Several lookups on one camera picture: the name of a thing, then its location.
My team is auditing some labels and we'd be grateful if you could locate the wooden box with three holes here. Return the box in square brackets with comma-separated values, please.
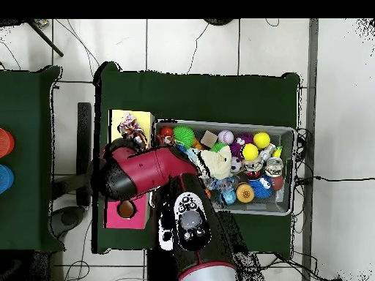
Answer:
[103, 108, 155, 230]

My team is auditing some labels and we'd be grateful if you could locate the tiger plush toy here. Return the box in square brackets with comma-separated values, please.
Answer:
[157, 127, 175, 146]

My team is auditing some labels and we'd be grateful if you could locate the green spiky rubber ball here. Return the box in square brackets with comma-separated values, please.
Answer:
[172, 125, 196, 149]

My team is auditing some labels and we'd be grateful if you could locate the cream waffle cloth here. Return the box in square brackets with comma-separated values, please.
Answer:
[198, 145, 233, 180]

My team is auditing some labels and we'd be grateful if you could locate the white baseball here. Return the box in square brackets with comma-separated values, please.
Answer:
[217, 130, 235, 146]

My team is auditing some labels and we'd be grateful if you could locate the purple spiky monster toy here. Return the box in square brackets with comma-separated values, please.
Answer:
[229, 133, 254, 157]

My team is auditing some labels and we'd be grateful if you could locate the yellow tennis ball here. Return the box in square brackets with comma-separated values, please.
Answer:
[240, 143, 259, 162]

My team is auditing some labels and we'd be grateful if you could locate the green cloth on side table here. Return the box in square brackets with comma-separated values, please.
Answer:
[0, 64, 66, 253]

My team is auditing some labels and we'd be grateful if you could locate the plain yellow ball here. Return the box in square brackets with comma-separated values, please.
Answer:
[253, 131, 271, 149]

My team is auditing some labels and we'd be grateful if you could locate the orange cup stack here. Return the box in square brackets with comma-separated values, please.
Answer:
[0, 127, 15, 159]

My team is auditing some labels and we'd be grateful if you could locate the crushed silver drink can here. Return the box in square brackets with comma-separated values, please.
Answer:
[263, 157, 284, 177]

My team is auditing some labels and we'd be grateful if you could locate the black rod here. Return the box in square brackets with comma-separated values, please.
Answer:
[27, 19, 64, 58]

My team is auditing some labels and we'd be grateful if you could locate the blue cup stack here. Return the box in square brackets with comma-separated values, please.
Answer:
[0, 164, 15, 195]

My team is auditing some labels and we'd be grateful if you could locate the black round base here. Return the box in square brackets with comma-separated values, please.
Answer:
[204, 18, 234, 26]

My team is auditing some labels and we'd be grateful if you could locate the wire mesh bin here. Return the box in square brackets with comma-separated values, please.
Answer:
[149, 119, 297, 217]

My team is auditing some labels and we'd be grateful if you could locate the black power cable with plug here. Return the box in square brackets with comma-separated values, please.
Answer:
[295, 174, 375, 186]

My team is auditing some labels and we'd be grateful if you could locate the grey floor cable cover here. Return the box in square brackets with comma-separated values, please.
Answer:
[301, 18, 320, 281]

